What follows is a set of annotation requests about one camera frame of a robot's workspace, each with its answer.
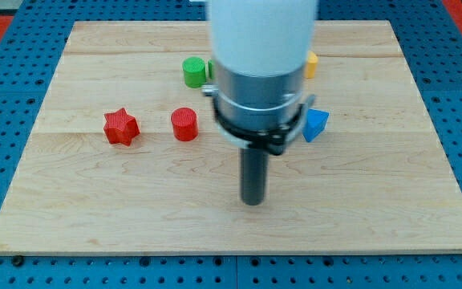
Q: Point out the red cylinder block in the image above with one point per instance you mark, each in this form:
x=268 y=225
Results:
x=184 y=124

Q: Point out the red star block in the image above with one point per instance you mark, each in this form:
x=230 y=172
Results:
x=120 y=127

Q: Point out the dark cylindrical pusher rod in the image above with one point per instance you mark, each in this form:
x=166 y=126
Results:
x=253 y=176

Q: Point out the green block behind arm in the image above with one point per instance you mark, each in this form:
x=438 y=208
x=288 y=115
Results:
x=211 y=73

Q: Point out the blue triangular block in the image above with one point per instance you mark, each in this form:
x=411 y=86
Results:
x=315 y=124

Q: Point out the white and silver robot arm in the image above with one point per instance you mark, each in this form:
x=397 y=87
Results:
x=259 y=50

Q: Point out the light wooden board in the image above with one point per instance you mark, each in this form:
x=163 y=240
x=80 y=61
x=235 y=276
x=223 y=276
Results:
x=375 y=181

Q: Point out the yellow block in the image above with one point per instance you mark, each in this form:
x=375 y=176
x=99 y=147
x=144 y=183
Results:
x=311 y=65

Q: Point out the green cylinder block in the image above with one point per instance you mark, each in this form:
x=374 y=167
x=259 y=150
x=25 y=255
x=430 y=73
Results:
x=194 y=72

